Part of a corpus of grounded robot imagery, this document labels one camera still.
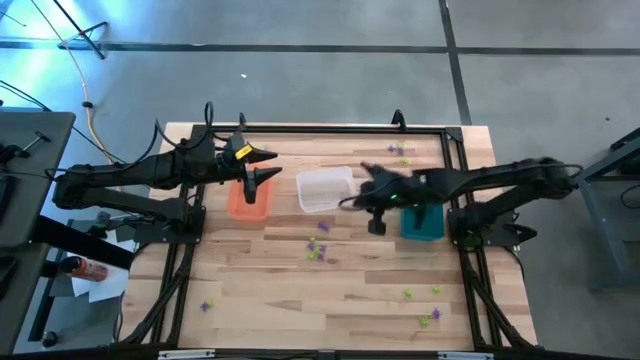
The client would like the grey desk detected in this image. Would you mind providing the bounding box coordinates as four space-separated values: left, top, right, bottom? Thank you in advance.
0 110 77 356

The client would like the clear plastic bin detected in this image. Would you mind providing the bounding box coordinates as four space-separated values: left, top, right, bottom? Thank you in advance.
295 165 358 214

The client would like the black tripod stand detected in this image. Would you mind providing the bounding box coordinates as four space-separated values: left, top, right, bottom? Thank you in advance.
52 0 110 61

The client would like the white paper sheet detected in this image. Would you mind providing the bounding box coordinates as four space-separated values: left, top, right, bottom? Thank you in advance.
71 269 130 304
107 228 140 254

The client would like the black clamp tool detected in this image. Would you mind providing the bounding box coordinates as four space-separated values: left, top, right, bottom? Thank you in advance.
0 130 52 164

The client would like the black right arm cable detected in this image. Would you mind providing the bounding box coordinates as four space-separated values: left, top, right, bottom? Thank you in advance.
338 174 401 212

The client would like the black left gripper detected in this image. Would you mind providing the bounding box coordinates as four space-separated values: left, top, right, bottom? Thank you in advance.
217 132 284 185

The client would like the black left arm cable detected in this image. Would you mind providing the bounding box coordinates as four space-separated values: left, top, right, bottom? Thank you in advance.
149 101 236 151

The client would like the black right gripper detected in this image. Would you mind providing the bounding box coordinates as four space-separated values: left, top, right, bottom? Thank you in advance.
355 161 426 210

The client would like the black desk crossbar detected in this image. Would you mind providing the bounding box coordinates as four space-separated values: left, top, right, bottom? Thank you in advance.
32 214 136 271

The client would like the yellow cable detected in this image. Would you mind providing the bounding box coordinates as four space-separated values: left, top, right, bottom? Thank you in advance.
28 0 117 167

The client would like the black floor cable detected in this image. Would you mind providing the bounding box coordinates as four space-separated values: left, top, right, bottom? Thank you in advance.
0 79 156 186

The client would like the teal plastic bin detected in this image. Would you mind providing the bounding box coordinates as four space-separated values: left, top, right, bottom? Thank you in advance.
400 202 446 242

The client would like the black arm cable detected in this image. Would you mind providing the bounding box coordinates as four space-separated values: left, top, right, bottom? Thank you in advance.
338 174 401 212
149 101 236 151

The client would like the orange plastic bin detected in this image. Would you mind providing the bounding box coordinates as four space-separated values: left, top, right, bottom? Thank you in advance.
227 164 275 223

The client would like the silver metal bracket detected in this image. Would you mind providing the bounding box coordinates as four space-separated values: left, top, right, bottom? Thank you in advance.
437 351 496 360
157 349 217 360

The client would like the orange spray can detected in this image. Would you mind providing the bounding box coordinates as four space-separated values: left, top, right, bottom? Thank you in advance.
59 255 110 283

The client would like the grey metal cart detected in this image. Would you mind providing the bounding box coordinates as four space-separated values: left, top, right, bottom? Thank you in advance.
549 127 640 292

